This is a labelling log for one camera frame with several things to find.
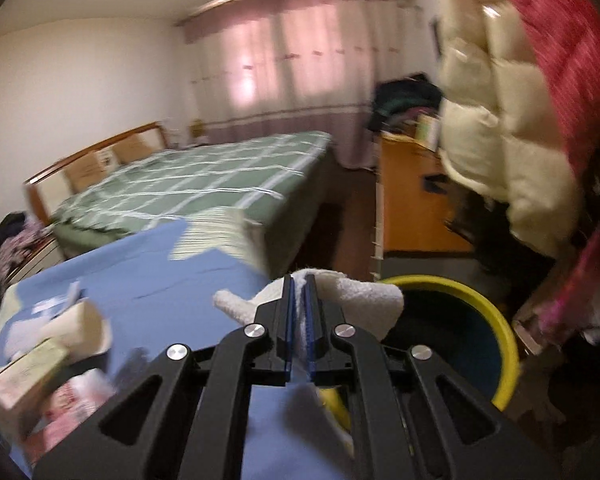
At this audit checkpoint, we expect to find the dark clothes pile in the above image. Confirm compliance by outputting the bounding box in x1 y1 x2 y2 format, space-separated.
370 74 446 136

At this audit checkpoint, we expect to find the green plaid bed blanket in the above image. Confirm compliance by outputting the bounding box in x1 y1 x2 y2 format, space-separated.
52 131 333 256

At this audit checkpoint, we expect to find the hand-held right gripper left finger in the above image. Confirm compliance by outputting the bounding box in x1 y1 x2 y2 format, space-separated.
32 275 296 480

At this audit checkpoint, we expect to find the cream paper cup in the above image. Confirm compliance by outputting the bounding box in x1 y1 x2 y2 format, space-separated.
5 297 113 362

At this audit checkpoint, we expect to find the green and white box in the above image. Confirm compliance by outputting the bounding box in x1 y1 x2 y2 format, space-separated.
414 114 442 152

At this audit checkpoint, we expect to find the cream carton box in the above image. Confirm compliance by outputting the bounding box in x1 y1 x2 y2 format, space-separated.
0 337 72 413

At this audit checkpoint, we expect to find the wooden bed headboard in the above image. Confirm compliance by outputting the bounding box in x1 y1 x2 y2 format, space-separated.
24 121 171 226

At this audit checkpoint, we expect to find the yellow round bin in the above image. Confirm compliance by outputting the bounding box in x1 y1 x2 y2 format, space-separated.
317 275 521 448

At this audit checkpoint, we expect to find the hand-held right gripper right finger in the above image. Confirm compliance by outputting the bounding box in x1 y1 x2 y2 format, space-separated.
305 275 546 480

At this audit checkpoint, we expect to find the white tissue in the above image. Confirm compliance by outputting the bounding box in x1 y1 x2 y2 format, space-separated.
213 266 405 383

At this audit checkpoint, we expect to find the purple and black clothes heap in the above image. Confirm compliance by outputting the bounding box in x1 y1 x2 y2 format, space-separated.
0 212 56 281

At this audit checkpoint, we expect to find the pink plastic bag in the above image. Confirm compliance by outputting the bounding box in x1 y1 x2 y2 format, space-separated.
550 230 600 342

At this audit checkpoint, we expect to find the pink printed packet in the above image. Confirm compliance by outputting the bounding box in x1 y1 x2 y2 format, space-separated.
27 367 117 457

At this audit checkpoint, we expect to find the orange wooden cabinet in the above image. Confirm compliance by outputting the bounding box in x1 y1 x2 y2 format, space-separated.
374 132 476 262

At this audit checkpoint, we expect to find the tan pillow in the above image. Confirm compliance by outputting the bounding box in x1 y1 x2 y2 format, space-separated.
112 137 154 164
65 155 112 192

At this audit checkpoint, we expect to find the white bedside nightstand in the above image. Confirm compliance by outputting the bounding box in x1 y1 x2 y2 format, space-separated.
10 232 67 286

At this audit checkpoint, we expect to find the cream puffy jacket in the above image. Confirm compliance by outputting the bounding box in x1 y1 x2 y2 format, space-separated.
437 0 586 257

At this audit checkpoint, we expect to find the pink curtain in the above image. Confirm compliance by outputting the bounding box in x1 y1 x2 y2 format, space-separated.
182 0 431 167

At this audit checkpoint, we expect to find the white paper scrap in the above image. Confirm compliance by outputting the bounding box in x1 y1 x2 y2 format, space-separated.
32 282 84 317

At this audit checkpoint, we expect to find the red patterned cloth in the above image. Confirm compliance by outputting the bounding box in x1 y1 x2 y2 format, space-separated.
485 0 600 181

